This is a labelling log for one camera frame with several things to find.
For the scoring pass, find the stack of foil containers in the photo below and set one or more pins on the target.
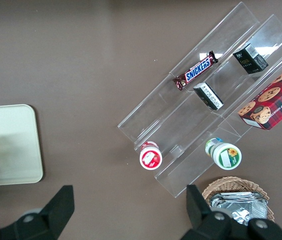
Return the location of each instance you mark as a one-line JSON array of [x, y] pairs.
[[240, 205]]

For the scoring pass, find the red tartan cookie box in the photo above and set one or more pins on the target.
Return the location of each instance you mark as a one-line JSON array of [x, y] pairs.
[[275, 100]]

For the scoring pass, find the red lid white cup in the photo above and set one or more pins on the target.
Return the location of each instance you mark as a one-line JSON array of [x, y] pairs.
[[150, 157]]

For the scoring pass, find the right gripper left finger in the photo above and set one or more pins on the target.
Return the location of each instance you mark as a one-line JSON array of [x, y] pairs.
[[46, 217]]

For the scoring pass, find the green lid white cup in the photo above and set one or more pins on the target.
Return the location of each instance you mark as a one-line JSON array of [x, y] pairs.
[[226, 155]]

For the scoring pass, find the light tan wicker basket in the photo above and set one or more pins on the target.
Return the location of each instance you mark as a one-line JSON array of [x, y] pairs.
[[230, 182]]

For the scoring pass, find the clear acrylic stepped shelf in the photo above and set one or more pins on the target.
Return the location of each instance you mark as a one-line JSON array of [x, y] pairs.
[[180, 120]]

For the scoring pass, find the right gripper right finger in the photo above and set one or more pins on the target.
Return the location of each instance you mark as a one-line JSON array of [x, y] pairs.
[[205, 222]]

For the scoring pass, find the small black box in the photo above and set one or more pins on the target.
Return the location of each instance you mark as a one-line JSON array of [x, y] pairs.
[[250, 59], [208, 96]]

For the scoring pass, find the beige plastic tray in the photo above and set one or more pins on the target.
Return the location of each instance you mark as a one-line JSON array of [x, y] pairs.
[[16, 145]]

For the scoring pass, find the Snickers chocolate bar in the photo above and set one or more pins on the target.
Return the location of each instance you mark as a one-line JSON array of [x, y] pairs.
[[197, 70]]

